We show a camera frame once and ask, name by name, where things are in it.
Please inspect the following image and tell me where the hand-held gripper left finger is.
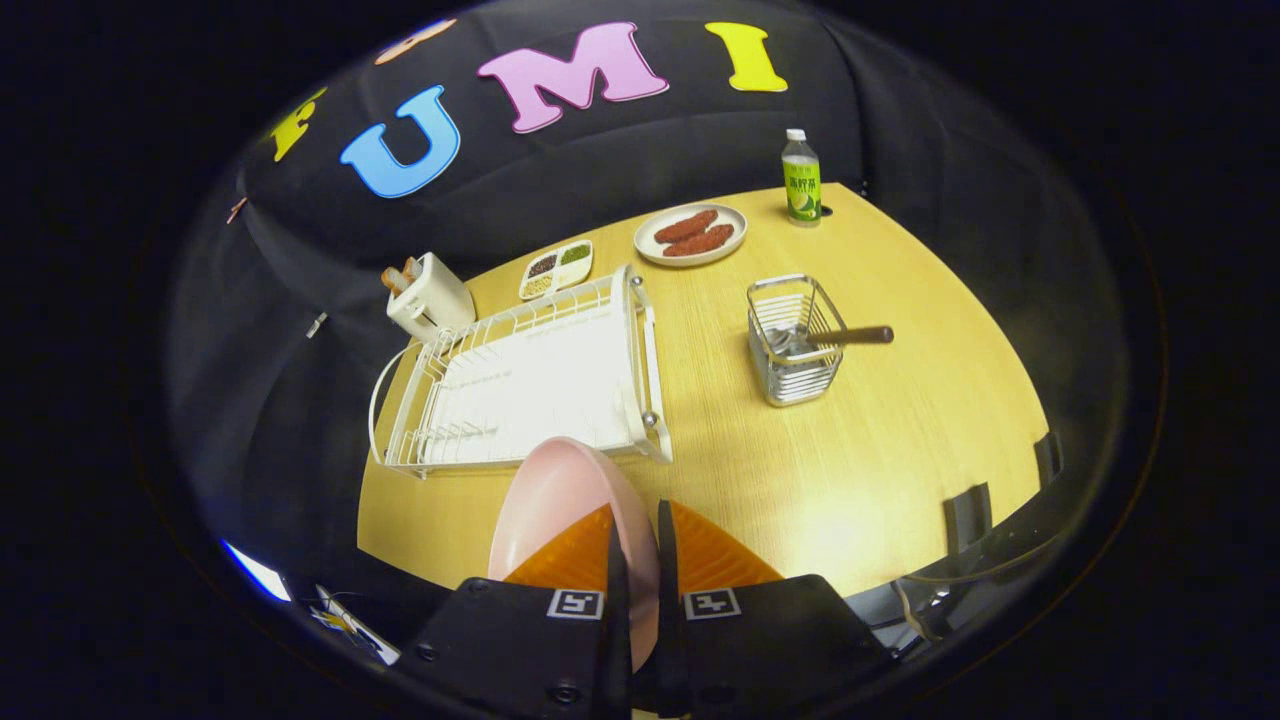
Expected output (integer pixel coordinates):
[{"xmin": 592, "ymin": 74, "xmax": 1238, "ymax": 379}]
[{"xmin": 398, "ymin": 503, "xmax": 634, "ymax": 720}]

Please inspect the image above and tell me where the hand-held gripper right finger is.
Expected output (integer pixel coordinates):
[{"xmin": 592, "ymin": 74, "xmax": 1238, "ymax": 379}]
[{"xmin": 655, "ymin": 499, "xmax": 895, "ymax": 720}]

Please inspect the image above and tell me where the pink plate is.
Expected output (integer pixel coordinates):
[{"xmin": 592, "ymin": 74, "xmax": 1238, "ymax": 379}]
[{"xmin": 488, "ymin": 437, "xmax": 661, "ymax": 671}]

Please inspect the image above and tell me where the white wire dish rack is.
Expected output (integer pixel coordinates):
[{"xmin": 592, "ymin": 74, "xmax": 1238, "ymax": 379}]
[{"xmin": 368, "ymin": 265, "xmax": 673, "ymax": 479}]

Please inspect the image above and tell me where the metal wire basket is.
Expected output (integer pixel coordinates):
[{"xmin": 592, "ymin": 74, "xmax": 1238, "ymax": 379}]
[{"xmin": 747, "ymin": 274, "xmax": 846, "ymax": 408}]

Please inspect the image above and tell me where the wooden handle spoon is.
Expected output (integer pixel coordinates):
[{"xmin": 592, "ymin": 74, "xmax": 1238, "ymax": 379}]
[{"xmin": 775, "ymin": 325, "xmax": 895, "ymax": 361}]

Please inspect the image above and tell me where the white divided dish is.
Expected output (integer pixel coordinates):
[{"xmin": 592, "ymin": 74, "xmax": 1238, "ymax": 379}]
[{"xmin": 518, "ymin": 240, "xmax": 595, "ymax": 301}]

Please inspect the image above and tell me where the beige plate with sausages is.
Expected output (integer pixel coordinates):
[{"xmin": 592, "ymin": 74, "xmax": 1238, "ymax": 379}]
[{"xmin": 634, "ymin": 203, "xmax": 748, "ymax": 268}]

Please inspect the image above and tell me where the white side desk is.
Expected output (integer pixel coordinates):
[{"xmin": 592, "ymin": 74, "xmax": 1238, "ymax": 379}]
[{"xmin": 308, "ymin": 588, "xmax": 401, "ymax": 667}]

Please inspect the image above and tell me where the black chair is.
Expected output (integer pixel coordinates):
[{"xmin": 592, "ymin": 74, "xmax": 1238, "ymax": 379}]
[{"xmin": 943, "ymin": 432, "xmax": 1063, "ymax": 553}]

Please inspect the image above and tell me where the computer monitor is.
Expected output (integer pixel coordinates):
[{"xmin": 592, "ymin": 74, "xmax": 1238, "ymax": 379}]
[{"xmin": 222, "ymin": 540, "xmax": 293, "ymax": 603}]

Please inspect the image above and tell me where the red-brown sausage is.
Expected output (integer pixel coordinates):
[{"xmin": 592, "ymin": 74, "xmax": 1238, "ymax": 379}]
[
  {"xmin": 663, "ymin": 224, "xmax": 735, "ymax": 258},
  {"xmin": 655, "ymin": 209, "xmax": 719, "ymax": 244}
]

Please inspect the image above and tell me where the white toaster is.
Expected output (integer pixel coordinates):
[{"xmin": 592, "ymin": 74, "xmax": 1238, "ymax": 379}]
[{"xmin": 385, "ymin": 252, "xmax": 477, "ymax": 344}]

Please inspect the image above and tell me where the green label drink bottle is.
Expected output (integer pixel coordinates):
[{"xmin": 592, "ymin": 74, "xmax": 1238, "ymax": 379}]
[{"xmin": 781, "ymin": 128, "xmax": 823, "ymax": 228}]

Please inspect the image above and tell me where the black backdrop cloth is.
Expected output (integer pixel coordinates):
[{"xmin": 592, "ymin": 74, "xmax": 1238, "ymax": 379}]
[{"xmin": 165, "ymin": 0, "xmax": 1136, "ymax": 601}]

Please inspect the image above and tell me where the grey cable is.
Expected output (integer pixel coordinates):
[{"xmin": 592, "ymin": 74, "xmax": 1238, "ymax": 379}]
[{"xmin": 890, "ymin": 575, "xmax": 961, "ymax": 643}]

